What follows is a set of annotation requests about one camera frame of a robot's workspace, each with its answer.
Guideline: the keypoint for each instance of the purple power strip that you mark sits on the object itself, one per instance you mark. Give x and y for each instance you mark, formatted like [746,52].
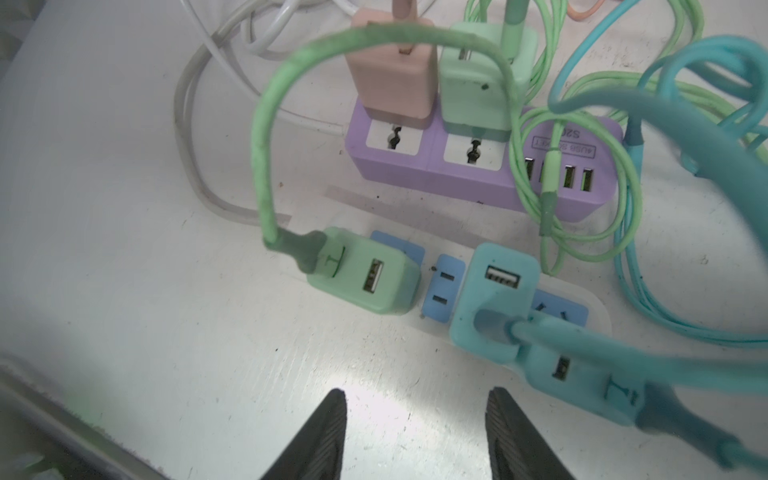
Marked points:
[477,170]

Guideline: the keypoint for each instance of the pink charger plug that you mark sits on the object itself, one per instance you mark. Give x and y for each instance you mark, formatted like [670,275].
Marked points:
[394,87]

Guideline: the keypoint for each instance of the teal charger plug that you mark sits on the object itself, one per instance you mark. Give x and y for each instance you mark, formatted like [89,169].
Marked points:
[499,285]
[620,397]

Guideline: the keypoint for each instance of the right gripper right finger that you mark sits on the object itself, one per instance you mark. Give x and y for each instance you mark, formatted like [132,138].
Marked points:
[516,448]

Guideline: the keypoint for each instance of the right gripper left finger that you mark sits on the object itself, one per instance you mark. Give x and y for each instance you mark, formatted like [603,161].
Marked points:
[316,451]

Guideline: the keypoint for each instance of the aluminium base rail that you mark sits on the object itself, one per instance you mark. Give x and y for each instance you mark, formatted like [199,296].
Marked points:
[41,439]

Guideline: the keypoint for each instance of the light green charger plug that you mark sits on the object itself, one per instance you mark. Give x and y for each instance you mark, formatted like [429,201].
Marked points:
[472,96]

